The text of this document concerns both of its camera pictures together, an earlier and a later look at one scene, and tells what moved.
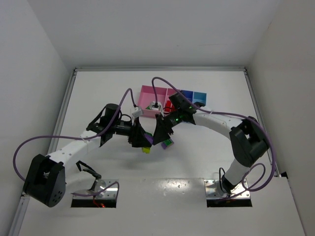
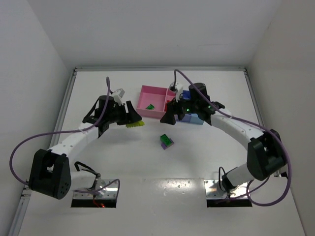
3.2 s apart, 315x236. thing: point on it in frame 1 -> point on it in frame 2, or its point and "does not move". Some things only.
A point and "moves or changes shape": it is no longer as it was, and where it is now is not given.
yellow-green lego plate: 146,150 moves or changes shape
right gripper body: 163,125 -> 175,110
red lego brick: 169,107 does not move
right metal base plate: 210,190 does not move
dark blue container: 189,94 does not move
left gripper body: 134,134 -> 125,113
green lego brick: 168,142 does not move
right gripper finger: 162,131 -> 169,117
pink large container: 146,96 does not move
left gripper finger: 139,137 -> 132,115
